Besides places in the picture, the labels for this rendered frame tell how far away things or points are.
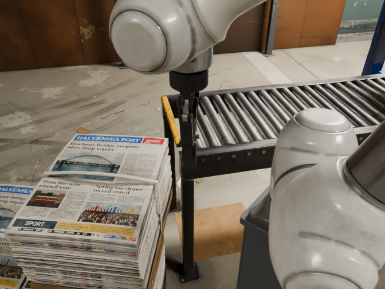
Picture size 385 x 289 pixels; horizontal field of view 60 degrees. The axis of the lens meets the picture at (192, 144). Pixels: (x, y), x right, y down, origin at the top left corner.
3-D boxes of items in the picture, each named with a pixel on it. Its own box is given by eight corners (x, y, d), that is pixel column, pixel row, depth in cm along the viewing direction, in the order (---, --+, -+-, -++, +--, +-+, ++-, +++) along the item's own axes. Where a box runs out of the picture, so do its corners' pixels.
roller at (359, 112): (373, 135, 154) (377, 125, 151) (320, 90, 192) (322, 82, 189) (382, 133, 155) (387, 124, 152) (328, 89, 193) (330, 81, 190)
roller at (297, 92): (336, 132, 148) (346, 128, 148) (289, 87, 186) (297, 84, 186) (336, 141, 151) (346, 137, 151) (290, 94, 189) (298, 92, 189)
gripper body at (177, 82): (172, 57, 67) (174, 98, 72) (164, 74, 60) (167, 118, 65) (210, 58, 66) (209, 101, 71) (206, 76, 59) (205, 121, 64)
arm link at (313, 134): (335, 178, 83) (361, 99, 70) (345, 235, 69) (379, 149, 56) (268, 169, 86) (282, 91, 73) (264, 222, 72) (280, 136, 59)
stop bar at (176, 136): (175, 148, 137) (175, 144, 136) (160, 100, 172) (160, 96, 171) (183, 147, 138) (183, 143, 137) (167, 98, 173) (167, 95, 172)
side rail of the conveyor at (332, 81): (163, 120, 179) (162, 100, 172) (161, 114, 183) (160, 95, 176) (383, 94, 203) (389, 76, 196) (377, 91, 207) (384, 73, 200)
